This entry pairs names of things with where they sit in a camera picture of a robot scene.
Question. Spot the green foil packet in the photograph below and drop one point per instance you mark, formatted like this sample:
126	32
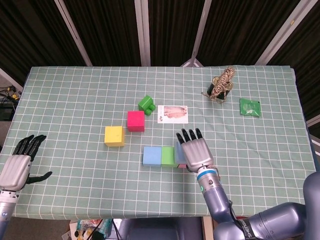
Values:
250	107

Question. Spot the white double frame post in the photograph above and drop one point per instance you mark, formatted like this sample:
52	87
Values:
143	32

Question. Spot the grey post foot bracket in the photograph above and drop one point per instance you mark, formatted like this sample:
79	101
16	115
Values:
191	62

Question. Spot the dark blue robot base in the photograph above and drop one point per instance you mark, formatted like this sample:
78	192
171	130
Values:
160	230

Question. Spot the blue cube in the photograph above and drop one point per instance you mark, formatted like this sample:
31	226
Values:
178	153
151	156

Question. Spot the dark brown curtain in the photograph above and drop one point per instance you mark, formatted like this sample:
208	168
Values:
112	30

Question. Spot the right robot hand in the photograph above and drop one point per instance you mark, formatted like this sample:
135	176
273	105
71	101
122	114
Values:
197	155

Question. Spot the white table leg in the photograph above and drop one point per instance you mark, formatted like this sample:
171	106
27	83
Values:
207	228

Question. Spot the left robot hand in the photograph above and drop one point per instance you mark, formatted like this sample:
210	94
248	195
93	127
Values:
15	172

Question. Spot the red cube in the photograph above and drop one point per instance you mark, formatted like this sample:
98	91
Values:
136	121

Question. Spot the dark green gift box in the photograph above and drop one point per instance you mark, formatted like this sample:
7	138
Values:
223	95

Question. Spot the teal snack packet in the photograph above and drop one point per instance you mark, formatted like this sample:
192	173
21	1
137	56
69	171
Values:
105	225

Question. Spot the green plastic toy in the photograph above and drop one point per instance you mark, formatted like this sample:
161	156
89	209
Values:
145	102

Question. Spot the pink cube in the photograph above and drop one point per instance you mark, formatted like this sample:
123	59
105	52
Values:
182	165

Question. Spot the green checkered tablecloth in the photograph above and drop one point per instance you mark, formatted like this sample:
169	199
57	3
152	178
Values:
75	100

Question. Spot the green cube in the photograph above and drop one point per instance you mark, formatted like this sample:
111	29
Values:
168	156

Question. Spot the black electronics box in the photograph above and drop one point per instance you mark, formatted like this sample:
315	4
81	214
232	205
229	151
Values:
5	113

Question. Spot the white picture card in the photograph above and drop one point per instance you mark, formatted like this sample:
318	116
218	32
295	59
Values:
172	115

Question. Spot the yellow cube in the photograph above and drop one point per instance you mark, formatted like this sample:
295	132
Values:
113	136

